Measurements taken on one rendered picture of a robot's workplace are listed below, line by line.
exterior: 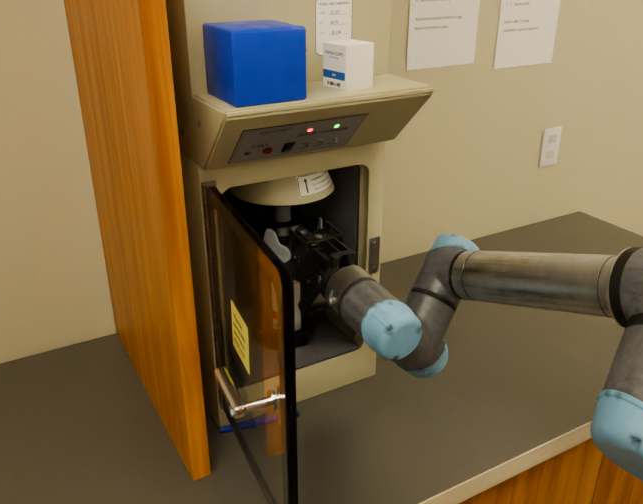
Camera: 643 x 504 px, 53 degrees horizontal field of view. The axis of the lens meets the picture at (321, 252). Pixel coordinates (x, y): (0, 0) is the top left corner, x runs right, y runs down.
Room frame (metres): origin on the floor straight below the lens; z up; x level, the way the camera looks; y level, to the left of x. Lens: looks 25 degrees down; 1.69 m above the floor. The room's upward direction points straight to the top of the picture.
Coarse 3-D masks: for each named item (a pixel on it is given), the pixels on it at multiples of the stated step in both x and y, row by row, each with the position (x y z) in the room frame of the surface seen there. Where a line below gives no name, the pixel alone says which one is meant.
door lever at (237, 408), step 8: (216, 368) 0.67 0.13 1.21; (224, 368) 0.67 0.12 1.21; (216, 376) 0.66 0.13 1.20; (224, 376) 0.66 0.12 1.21; (224, 384) 0.64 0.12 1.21; (232, 384) 0.64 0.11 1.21; (224, 392) 0.63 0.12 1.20; (232, 392) 0.62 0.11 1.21; (272, 392) 0.62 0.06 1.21; (232, 400) 0.61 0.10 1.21; (240, 400) 0.61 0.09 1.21; (256, 400) 0.61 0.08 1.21; (264, 400) 0.61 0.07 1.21; (272, 400) 0.61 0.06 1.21; (232, 408) 0.60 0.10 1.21; (240, 408) 0.60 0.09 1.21; (248, 408) 0.60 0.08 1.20; (256, 408) 0.61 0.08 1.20; (272, 408) 0.61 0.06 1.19; (232, 416) 0.60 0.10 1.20; (240, 416) 0.60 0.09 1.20
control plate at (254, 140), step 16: (272, 128) 0.83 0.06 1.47; (288, 128) 0.84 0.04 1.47; (304, 128) 0.86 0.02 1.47; (320, 128) 0.88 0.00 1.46; (336, 128) 0.90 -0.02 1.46; (352, 128) 0.91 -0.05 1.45; (240, 144) 0.83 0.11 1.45; (256, 144) 0.84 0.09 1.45; (272, 144) 0.86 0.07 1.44; (320, 144) 0.92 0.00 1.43; (336, 144) 0.94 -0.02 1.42; (240, 160) 0.86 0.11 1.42
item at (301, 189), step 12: (276, 180) 0.97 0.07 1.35; (288, 180) 0.97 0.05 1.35; (300, 180) 0.98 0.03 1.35; (312, 180) 0.99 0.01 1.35; (324, 180) 1.01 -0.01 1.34; (240, 192) 0.99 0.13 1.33; (252, 192) 0.98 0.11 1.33; (264, 192) 0.97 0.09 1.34; (276, 192) 0.97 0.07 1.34; (288, 192) 0.97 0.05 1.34; (300, 192) 0.97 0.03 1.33; (312, 192) 0.98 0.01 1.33; (324, 192) 1.00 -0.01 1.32; (264, 204) 0.96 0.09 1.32; (276, 204) 0.96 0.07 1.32; (288, 204) 0.96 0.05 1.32; (300, 204) 0.97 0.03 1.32
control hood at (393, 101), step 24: (312, 96) 0.86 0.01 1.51; (336, 96) 0.86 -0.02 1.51; (360, 96) 0.87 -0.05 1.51; (384, 96) 0.88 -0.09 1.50; (408, 96) 0.91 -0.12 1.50; (216, 120) 0.79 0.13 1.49; (240, 120) 0.78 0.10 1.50; (264, 120) 0.81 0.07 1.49; (288, 120) 0.83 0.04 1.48; (312, 120) 0.85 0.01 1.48; (384, 120) 0.94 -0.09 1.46; (408, 120) 0.97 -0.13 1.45; (216, 144) 0.81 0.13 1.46; (360, 144) 0.97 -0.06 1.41
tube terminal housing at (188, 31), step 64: (192, 0) 0.88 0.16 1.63; (256, 0) 0.92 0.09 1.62; (384, 0) 1.02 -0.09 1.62; (192, 64) 0.87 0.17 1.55; (320, 64) 0.97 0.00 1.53; (384, 64) 1.02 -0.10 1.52; (192, 128) 0.88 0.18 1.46; (192, 192) 0.90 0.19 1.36; (192, 256) 0.93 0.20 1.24; (320, 384) 0.97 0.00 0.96
